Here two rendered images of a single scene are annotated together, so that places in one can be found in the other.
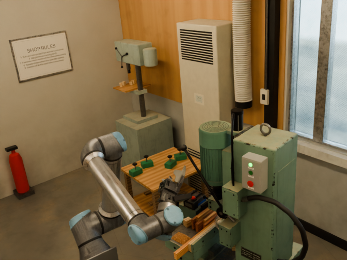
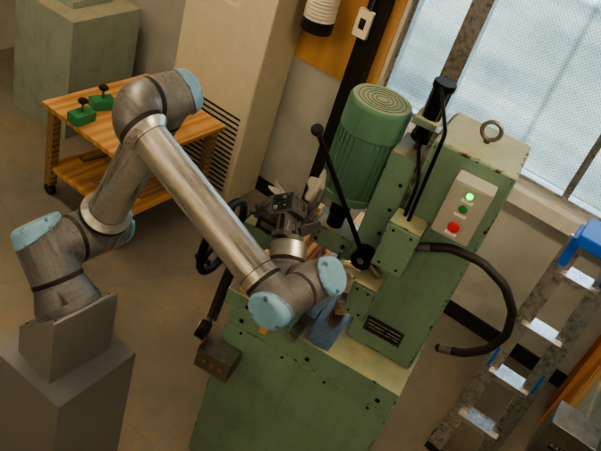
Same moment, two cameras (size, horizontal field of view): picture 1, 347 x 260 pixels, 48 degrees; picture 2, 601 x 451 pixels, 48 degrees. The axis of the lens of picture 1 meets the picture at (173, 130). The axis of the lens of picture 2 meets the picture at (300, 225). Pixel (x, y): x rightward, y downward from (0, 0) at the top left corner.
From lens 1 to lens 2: 83 cm
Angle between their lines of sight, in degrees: 29
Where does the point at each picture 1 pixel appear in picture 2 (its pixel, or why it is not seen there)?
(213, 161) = (365, 165)
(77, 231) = (38, 259)
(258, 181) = (471, 226)
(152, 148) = (94, 64)
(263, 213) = (441, 273)
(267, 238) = (431, 310)
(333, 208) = not seen: hidden behind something
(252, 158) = (475, 184)
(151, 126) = (102, 20)
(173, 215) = (334, 277)
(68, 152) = not seen: outside the picture
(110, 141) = (178, 90)
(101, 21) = not seen: outside the picture
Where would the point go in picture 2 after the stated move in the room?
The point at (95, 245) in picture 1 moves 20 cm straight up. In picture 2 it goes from (76, 289) to (82, 235)
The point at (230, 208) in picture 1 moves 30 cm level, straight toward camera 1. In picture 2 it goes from (392, 259) to (426, 348)
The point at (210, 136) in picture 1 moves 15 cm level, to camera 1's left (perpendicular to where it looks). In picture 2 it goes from (381, 120) to (328, 115)
